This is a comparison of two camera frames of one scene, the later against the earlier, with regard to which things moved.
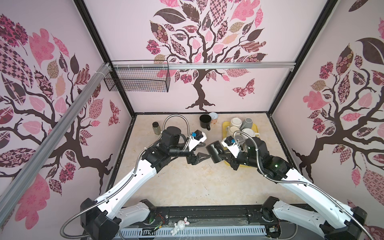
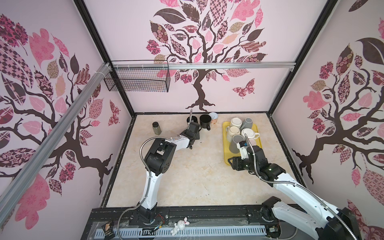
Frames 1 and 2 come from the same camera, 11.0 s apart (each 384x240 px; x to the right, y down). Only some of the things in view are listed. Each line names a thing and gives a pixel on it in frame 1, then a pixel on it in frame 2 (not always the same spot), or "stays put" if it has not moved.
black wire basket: [138, 79] stays put
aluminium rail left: [11, 193] stays put
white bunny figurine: [179, 225] stays put
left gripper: [192, 158] to [197, 135]
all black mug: [205, 120] stays put
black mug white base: [215, 149] to [193, 119]
